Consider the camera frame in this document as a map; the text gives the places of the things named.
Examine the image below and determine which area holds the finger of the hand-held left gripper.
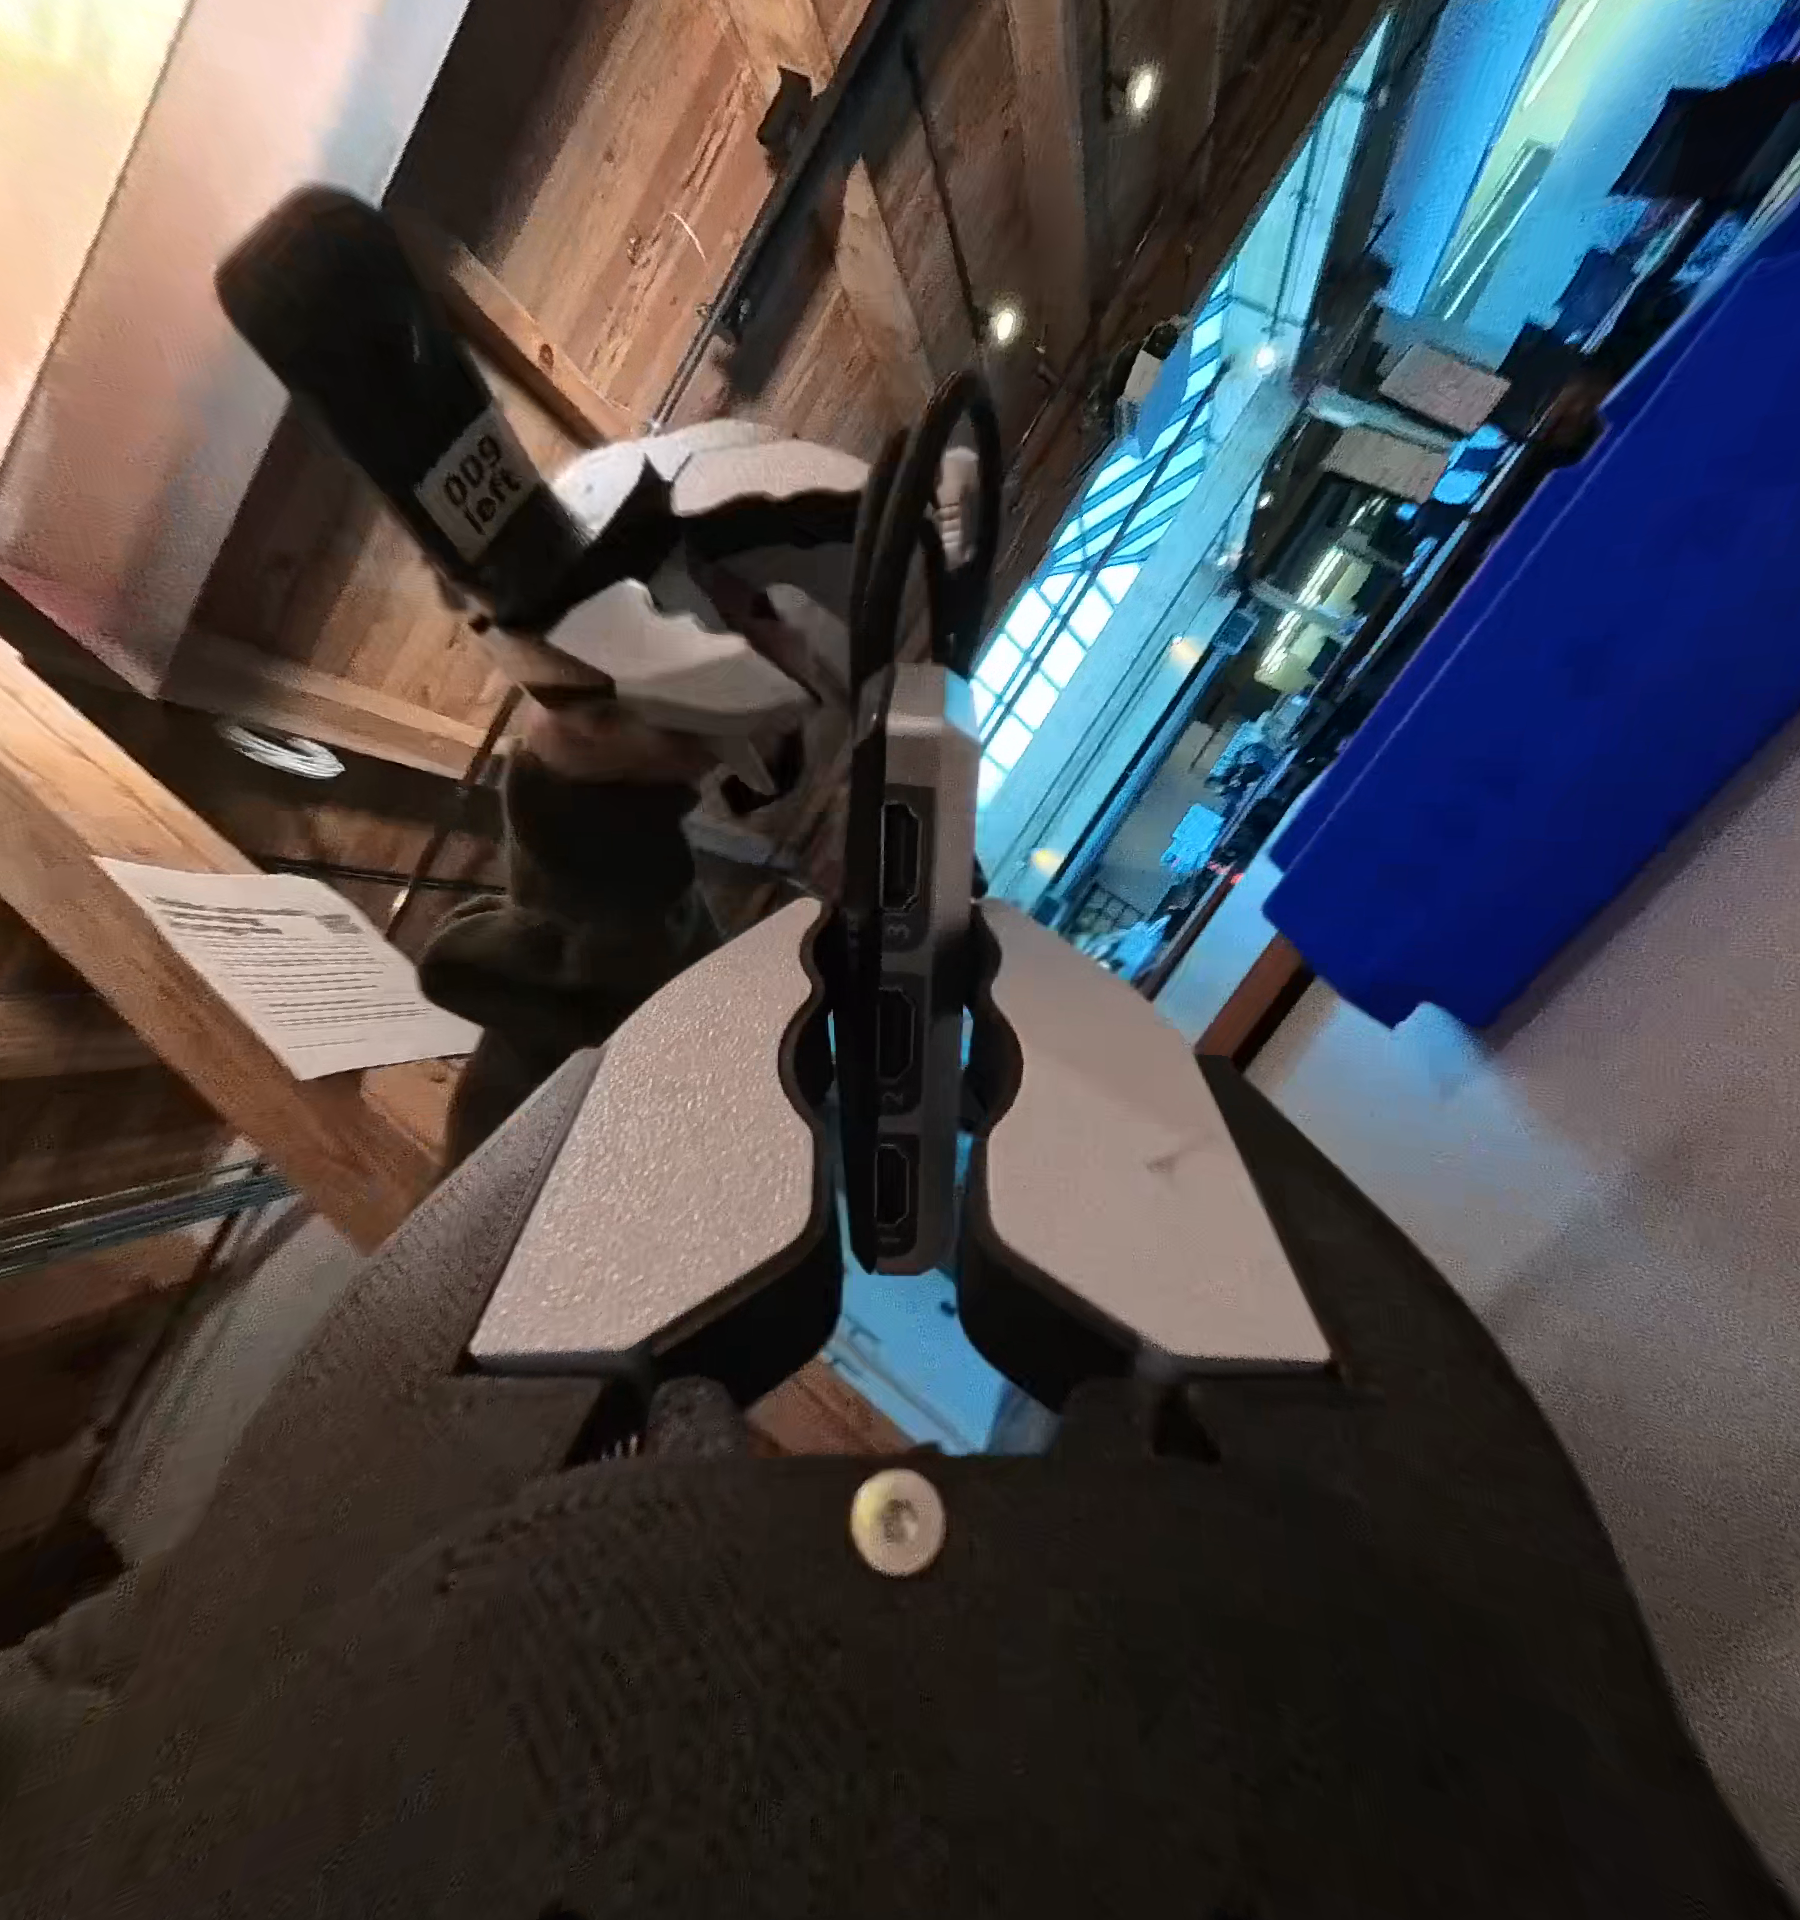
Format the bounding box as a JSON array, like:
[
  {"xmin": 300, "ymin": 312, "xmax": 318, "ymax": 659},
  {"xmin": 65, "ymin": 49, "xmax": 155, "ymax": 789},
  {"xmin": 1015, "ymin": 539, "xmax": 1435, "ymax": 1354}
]
[
  {"xmin": 537, "ymin": 576, "xmax": 849, "ymax": 739},
  {"xmin": 548, "ymin": 424, "xmax": 985, "ymax": 561}
]

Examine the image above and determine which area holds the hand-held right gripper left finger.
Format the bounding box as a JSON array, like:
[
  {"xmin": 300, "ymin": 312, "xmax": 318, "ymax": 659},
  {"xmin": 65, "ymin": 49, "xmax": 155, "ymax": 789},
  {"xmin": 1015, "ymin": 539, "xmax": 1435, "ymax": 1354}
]
[{"xmin": 459, "ymin": 899, "xmax": 849, "ymax": 1413}]

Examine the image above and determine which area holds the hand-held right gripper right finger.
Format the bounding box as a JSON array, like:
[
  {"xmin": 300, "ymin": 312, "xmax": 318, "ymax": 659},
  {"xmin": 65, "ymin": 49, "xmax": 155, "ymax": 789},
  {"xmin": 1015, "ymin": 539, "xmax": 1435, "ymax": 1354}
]
[{"xmin": 960, "ymin": 899, "xmax": 1337, "ymax": 1419}]

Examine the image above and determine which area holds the black video switch box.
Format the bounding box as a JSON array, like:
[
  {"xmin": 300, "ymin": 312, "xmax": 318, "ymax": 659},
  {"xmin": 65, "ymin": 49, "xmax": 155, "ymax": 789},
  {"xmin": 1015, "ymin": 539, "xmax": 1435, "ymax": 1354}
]
[{"xmin": 840, "ymin": 366, "xmax": 1010, "ymax": 1280}]

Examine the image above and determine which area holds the printed paper sheet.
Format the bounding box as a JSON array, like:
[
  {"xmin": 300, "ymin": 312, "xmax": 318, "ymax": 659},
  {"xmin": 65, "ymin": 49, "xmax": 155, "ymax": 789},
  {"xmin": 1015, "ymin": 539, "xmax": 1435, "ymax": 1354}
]
[{"xmin": 95, "ymin": 853, "xmax": 484, "ymax": 1087}]

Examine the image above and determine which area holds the wooden shelf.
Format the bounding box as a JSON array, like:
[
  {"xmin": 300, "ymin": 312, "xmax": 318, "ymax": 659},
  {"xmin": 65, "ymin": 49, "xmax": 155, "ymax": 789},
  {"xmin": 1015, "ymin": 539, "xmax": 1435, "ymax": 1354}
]
[{"xmin": 0, "ymin": 579, "xmax": 515, "ymax": 1255}]

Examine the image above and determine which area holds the blue fabric sofa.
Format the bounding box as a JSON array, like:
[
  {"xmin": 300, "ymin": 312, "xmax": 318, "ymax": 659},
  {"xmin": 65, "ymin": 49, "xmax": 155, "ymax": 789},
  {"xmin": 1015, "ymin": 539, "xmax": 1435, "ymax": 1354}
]
[{"xmin": 1260, "ymin": 175, "xmax": 1800, "ymax": 1036}]

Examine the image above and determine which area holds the white cable coil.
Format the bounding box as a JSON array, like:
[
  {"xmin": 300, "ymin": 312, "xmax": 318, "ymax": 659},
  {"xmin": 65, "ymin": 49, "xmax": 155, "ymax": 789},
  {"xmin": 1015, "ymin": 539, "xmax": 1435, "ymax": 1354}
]
[{"xmin": 212, "ymin": 717, "xmax": 351, "ymax": 784}]

